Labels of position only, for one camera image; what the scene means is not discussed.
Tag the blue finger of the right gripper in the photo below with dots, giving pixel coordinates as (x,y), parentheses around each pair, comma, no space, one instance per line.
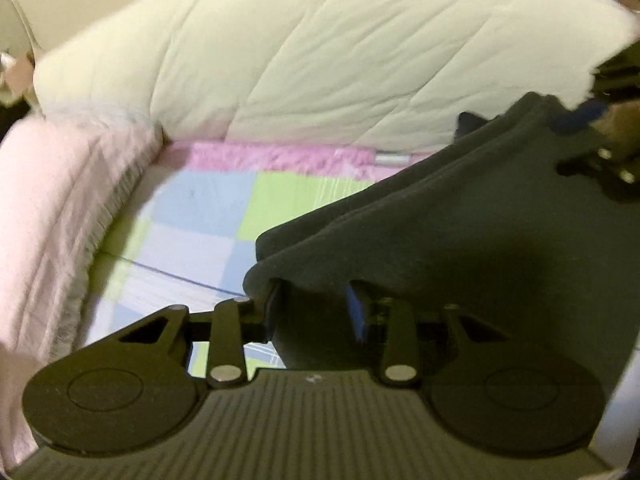
(581,117)

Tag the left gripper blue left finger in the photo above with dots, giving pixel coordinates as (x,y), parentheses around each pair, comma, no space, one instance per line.
(235,323)

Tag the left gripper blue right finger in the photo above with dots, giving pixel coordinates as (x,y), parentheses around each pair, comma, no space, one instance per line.
(384,328)

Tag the dark grey garment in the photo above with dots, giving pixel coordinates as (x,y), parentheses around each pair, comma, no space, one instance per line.
(515,222)

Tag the person's right hand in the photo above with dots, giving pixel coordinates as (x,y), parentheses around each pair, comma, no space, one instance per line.
(620,127)

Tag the checked bed sheet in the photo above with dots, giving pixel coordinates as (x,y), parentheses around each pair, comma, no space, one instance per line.
(188,237)

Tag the black striped garment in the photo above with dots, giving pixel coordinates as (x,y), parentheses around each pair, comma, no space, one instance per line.
(467,123)

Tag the pink fluffy blanket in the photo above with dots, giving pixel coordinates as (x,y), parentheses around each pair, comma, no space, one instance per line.
(308,160)

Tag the white padded headboard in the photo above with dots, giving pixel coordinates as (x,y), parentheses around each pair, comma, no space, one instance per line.
(385,74)

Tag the white folded quilt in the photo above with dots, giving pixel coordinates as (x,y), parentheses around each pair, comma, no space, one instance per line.
(64,179)

